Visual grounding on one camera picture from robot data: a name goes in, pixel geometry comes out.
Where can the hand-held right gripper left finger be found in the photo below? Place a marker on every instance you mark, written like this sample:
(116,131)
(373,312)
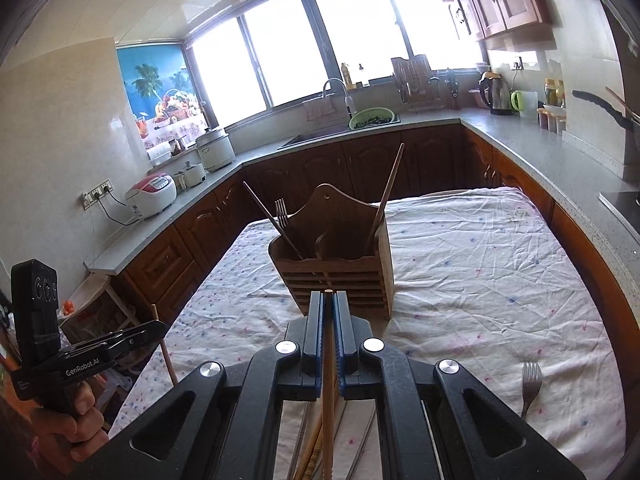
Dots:
(315,330)

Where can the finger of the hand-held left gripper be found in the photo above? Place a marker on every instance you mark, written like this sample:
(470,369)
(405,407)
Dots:
(147,340)
(130,331)

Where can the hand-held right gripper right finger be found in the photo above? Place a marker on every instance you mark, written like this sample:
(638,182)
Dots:
(342,330)

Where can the brown wooden chopstick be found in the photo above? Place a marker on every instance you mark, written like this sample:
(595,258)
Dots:
(327,340)
(164,345)

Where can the wooden utensil holder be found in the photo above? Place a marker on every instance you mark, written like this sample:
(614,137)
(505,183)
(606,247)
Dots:
(350,280)

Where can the metal fork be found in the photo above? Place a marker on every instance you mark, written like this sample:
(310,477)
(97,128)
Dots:
(281,215)
(531,380)

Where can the bamboo chopstick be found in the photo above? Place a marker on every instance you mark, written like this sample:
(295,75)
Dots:
(387,195)
(312,454)
(267,217)

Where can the person's left hand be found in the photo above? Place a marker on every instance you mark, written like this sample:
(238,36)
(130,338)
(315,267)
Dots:
(85,427)

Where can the wooden stool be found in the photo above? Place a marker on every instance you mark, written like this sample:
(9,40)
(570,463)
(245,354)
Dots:
(95,285)

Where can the brown wooden base cabinets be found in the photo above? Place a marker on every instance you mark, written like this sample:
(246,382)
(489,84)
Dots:
(165,260)

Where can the metal chopstick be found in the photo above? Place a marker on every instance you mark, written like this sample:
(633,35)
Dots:
(300,440)
(360,450)

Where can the red and white rice cooker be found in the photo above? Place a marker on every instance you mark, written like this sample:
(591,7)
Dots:
(150,195)

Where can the white floral tablecloth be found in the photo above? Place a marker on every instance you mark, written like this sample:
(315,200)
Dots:
(475,285)

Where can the small white cooking pot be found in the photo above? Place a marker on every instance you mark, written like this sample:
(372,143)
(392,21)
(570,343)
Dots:
(192,175)

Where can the large white rice cooker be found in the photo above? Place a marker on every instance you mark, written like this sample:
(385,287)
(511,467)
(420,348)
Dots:
(215,150)

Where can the green colander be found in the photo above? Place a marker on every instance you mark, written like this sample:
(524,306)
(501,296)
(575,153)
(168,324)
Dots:
(372,119)

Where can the kitchen faucet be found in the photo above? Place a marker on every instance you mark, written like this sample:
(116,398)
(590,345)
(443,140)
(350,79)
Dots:
(350,105)

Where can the tall yellow bottle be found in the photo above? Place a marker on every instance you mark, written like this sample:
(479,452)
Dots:
(345,76)

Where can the small dark bottle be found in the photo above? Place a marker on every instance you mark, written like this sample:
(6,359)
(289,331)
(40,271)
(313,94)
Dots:
(360,76)

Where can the dish rack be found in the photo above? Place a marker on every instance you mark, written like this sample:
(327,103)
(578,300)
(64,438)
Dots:
(415,80)

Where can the grey kitchen countertop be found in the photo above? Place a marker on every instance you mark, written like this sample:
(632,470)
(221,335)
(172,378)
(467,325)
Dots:
(550,160)

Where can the kitchen window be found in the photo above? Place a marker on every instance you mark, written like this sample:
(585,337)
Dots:
(280,55)

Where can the electric kettle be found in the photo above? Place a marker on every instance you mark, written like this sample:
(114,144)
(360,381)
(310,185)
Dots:
(495,95)

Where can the spice jar set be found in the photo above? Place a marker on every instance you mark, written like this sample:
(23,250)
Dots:
(552,119)

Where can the gas stove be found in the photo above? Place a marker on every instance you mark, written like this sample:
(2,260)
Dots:
(625,205)

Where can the yellow lidded jar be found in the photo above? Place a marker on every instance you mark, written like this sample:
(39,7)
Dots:
(550,92)

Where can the black wok with lid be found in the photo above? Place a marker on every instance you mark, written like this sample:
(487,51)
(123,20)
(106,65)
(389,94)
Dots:
(600,105)

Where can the wall power outlet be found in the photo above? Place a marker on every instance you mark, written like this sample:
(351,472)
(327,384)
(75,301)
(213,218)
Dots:
(97,193)

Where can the tropical fruit wall poster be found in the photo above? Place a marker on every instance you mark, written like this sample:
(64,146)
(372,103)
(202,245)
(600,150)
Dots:
(155,90)

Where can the brown wooden wall cabinets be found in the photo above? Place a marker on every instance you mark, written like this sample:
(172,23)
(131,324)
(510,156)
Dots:
(500,0)

